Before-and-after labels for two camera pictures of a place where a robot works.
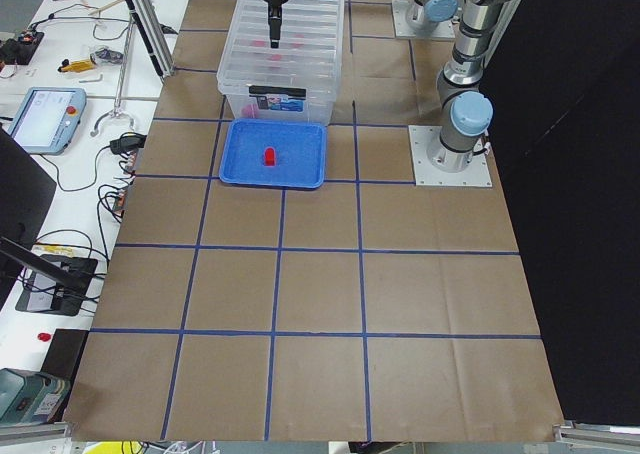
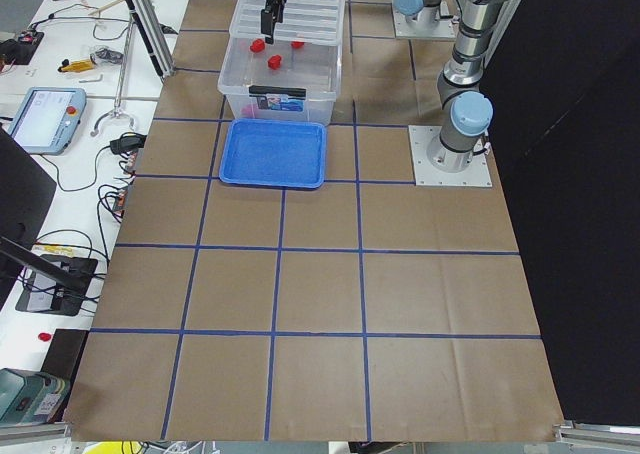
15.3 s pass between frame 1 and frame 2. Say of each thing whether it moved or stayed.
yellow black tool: stayed
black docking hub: stayed
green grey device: stayed
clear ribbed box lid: moved
